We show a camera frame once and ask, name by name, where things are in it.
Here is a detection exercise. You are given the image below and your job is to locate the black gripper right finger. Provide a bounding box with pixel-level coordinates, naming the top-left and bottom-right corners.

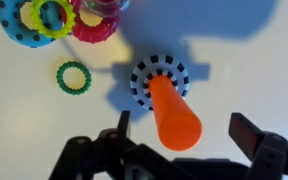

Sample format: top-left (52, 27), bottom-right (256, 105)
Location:
top-left (228, 112), bottom-right (288, 180)

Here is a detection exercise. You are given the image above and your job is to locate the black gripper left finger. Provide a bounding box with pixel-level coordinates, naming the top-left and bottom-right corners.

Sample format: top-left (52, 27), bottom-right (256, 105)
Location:
top-left (48, 110), bottom-right (188, 180)

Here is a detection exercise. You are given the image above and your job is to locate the orange stand with striped base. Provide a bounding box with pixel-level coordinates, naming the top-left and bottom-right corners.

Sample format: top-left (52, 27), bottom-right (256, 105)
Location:
top-left (129, 54), bottom-right (204, 152)

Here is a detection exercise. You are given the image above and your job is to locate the small dark green beaded ring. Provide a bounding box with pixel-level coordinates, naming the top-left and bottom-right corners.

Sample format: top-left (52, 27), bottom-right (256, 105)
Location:
top-left (55, 60), bottom-right (93, 97)

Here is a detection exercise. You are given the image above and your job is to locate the red ribbed ring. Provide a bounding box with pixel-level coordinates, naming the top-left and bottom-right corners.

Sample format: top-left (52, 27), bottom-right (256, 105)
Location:
top-left (59, 0), bottom-right (122, 45)

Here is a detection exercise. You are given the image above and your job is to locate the clear transparent ring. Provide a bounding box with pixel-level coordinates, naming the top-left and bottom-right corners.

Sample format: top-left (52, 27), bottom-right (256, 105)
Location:
top-left (80, 0), bottom-right (132, 19)

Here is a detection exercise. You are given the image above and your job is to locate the lime green toothed ring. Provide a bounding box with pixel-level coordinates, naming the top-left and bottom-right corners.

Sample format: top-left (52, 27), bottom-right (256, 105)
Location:
top-left (29, 0), bottom-right (77, 40)

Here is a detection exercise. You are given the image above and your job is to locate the blue ring with dark dots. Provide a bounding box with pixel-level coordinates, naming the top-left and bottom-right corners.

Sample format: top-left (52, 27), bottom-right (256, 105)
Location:
top-left (0, 0), bottom-right (65, 49)

